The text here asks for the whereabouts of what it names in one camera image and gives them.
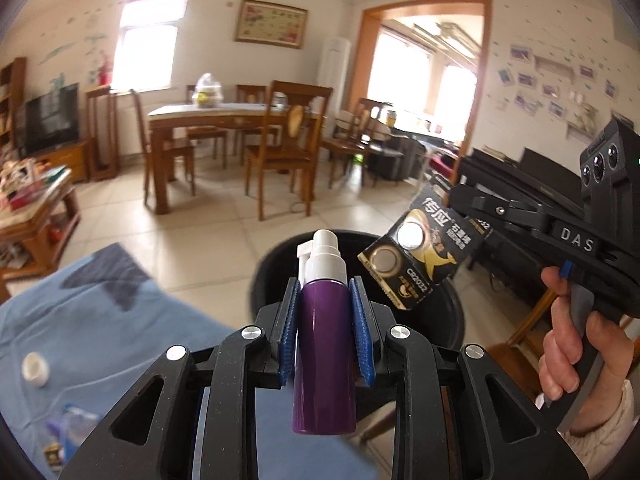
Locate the bright window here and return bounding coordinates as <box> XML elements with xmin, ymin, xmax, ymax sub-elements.
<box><xmin>111</xmin><ymin>0</ymin><xmax>187</xmax><ymax>92</ymax></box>

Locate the dark armchair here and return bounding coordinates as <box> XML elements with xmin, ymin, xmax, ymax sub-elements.
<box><xmin>370</xmin><ymin>135</ymin><xmax>427</xmax><ymax>182</ymax></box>

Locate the person's right forearm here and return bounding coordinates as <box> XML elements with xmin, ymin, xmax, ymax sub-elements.
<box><xmin>535</xmin><ymin>380</ymin><xmax>638</xmax><ymax>480</ymax></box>

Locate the framed wall picture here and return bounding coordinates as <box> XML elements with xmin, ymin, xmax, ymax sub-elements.
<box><xmin>234</xmin><ymin>0</ymin><xmax>308</xmax><ymax>50</ymax></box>

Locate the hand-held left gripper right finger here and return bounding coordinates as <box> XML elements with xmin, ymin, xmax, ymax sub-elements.
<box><xmin>348</xmin><ymin>275</ymin><xmax>588</xmax><ymax>480</ymax></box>

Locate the wooden television stand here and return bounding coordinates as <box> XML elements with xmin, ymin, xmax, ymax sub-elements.
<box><xmin>25</xmin><ymin>141</ymin><xmax>91</xmax><ymax>183</ymax></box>

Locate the person's right hand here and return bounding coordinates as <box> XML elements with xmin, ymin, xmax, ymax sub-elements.
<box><xmin>539</xmin><ymin>265</ymin><xmax>640</xmax><ymax>403</ymax></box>

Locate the group of wall photos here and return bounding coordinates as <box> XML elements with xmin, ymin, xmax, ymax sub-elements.
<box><xmin>495</xmin><ymin>42</ymin><xmax>621</xmax><ymax>122</ymax></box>

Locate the wooden dining table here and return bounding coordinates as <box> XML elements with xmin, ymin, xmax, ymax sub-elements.
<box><xmin>146</xmin><ymin>101</ymin><xmax>321</xmax><ymax>216</ymax></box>

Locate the wooden bookshelf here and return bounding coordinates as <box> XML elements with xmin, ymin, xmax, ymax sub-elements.
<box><xmin>0</xmin><ymin>56</ymin><xmax>27</xmax><ymax>151</ymax></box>

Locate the purple spray bottle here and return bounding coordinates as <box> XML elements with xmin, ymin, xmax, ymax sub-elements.
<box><xmin>291</xmin><ymin>229</ymin><xmax>358</xmax><ymax>436</ymax></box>

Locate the wooden stool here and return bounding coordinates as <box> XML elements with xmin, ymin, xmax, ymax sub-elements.
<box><xmin>487</xmin><ymin>285</ymin><xmax>556</xmax><ymax>401</ymax></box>

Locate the tall wooden plant stand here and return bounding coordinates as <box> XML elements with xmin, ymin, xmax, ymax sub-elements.
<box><xmin>84</xmin><ymin>85</ymin><xmax>121</xmax><ymax>182</ymax></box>

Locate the black television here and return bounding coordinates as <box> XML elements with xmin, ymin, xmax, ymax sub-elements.
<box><xmin>15</xmin><ymin>82</ymin><xmax>81</xmax><ymax>158</ymax></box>

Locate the wooden dining chair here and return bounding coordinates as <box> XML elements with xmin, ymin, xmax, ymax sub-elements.
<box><xmin>320</xmin><ymin>98</ymin><xmax>392</xmax><ymax>191</ymax></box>
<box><xmin>186</xmin><ymin>84</ymin><xmax>228</xmax><ymax>168</ymax></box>
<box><xmin>129</xmin><ymin>88</ymin><xmax>197</xmax><ymax>207</ymax></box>
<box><xmin>244</xmin><ymin>80</ymin><xmax>334</xmax><ymax>222</ymax></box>
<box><xmin>235</xmin><ymin>84</ymin><xmax>282</xmax><ymax>162</ymax></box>

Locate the black trash bin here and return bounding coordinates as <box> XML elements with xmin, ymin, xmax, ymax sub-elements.
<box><xmin>248</xmin><ymin>229</ymin><xmax>467</xmax><ymax>441</ymax></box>

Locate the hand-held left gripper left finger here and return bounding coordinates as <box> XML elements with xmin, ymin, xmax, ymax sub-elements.
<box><xmin>60</xmin><ymin>276</ymin><xmax>302</xmax><ymax>480</ymax></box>

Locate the blue tablecloth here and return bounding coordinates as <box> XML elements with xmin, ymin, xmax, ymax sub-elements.
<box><xmin>0</xmin><ymin>242</ymin><xmax>296</xmax><ymax>480</ymax></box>

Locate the clutter pile on coffee table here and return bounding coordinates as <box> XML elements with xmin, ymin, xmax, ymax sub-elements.
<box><xmin>0</xmin><ymin>157</ymin><xmax>73</xmax><ymax>221</ymax></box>

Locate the white plastic cap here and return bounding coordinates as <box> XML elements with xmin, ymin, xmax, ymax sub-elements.
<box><xmin>21</xmin><ymin>352</ymin><xmax>51</xmax><ymax>388</ymax></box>

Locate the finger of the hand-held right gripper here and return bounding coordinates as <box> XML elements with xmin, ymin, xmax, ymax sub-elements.
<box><xmin>446</xmin><ymin>184</ymin><xmax>546</xmax><ymax>241</ymax></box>

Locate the plastic bag of fruit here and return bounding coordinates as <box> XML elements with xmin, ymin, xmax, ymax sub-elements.
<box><xmin>194</xmin><ymin>72</ymin><xmax>224</xmax><ymax>109</ymax></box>

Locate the wooden archway frame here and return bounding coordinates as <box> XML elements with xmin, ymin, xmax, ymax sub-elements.
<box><xmin>352</xmin><ymin>0</ymin><xmax>493</xmax><ymax>161</ymax></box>

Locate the wooden coffee table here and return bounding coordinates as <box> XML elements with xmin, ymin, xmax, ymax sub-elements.
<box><xmin>0</xmin><ymin>165</ymin><xmax>82</xmax><ymax>281</ymax></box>

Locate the black button battery card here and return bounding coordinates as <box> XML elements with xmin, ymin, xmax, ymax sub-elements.
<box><xmin>357</xmin><ymin>182</ymin><xmax>493</xmax><ymax>311</ymax></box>

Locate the white standing air conditioner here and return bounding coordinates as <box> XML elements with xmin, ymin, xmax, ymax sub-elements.
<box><xmin>316</xmin><ymin>36</ymin><xmax>351</xmax><ymax>121</ymax></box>

